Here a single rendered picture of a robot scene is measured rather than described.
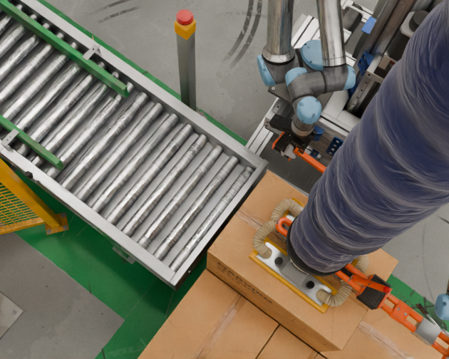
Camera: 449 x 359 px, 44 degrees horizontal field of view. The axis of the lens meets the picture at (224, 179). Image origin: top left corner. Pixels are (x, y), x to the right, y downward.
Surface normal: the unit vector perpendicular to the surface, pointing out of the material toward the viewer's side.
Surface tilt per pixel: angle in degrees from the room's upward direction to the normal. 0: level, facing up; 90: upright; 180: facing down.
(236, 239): 0
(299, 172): 0
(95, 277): 0
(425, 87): 87
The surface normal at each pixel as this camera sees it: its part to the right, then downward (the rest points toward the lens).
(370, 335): 0.04, -0.31
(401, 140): -0.88, 0.36
